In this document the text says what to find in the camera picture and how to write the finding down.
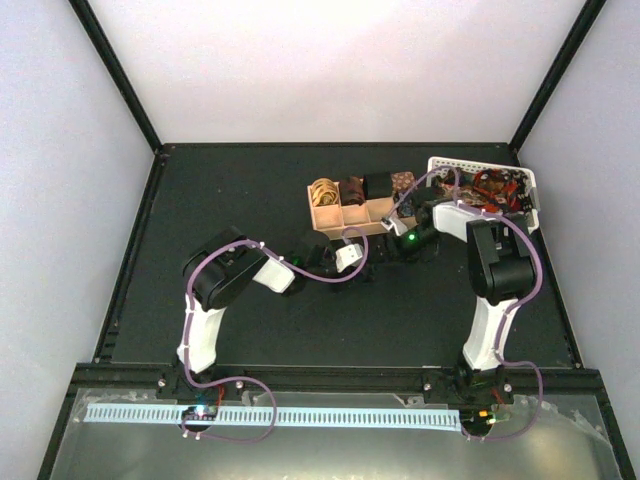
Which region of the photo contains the long black tie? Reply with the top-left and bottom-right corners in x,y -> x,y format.
358,247 -> 394,283

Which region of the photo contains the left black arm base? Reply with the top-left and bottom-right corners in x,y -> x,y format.
156,367 -> 248,404

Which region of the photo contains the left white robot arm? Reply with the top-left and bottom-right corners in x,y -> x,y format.
177,226 -> 369,399

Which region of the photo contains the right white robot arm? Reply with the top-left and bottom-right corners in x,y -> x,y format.
430,200 -> 543,403

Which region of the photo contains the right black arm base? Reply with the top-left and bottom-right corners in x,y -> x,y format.
421,365 -> 513,408

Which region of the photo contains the pile of patterned ties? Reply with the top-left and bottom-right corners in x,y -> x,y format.
430,167 -> 536,214

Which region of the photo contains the blue patterned rolled tie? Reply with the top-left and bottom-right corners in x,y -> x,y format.
394,192 -> 415,218

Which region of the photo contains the black rolled tie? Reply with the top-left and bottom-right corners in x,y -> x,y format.
362,172 -> 393,201

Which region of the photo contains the wooden compartment tray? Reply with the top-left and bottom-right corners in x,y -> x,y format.
306,185 -> 394,240

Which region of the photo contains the brown patterned rolled tie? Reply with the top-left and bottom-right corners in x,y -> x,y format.
391,171 -> 416,193

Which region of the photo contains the dark red rolled tie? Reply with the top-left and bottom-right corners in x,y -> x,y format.
338,176 -> 366,206

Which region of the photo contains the yellow rolled tie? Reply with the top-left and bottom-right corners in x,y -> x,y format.
311,178 -> 339,207

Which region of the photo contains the white plastic basket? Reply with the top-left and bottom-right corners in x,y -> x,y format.
425,157 -> 540,232

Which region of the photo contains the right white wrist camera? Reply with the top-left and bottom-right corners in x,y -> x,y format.
380,216 -> 409,237

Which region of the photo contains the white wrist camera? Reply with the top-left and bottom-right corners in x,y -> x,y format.
380,216 -> 409,237
335,243 -> 364,273

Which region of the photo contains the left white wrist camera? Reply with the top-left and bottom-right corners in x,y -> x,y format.
335,243 -> 364,273

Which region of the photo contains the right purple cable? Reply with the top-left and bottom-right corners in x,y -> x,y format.
384,166 -> 545,443

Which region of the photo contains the purple cable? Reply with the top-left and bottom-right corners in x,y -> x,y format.
384,166 -> 545,443
180,227 -> 370,444

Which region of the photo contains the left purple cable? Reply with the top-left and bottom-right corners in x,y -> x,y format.
180,227 -> 370,444

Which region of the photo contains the light blue slotted cable duct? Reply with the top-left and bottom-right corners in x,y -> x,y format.
83,404 -> 461,432

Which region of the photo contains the black frame post right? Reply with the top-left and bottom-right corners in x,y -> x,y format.
509,0 -> 607,153

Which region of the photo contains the black frame post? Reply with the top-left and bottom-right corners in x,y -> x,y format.
509,0 -> 607,153
68,0 -> 162,153

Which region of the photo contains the black frame post left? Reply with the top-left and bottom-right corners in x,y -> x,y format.
68,0 -> 162,153

